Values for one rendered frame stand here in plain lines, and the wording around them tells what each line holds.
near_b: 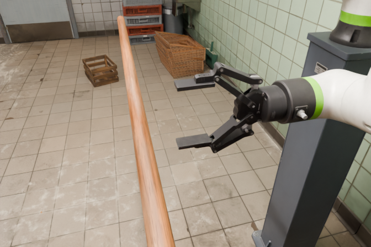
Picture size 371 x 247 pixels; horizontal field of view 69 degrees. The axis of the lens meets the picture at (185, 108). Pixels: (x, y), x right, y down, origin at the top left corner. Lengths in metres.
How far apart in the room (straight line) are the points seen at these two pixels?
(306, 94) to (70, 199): 1.74
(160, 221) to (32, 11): 4.93
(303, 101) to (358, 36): 0.44
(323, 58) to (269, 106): 0.48
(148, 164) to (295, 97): 0.32
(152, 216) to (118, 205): 1.58
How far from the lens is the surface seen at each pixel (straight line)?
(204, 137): 0.58
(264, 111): 0.56
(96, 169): 2.19
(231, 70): 0.49
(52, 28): 5.17
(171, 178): 2.02
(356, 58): 0.92
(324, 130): 1.04
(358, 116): 0.57
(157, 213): 0.34
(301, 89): 0.58
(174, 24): 4.63
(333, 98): 0.61
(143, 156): 0.41
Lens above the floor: 1.48
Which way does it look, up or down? 32 degrees down
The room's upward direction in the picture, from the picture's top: straight up
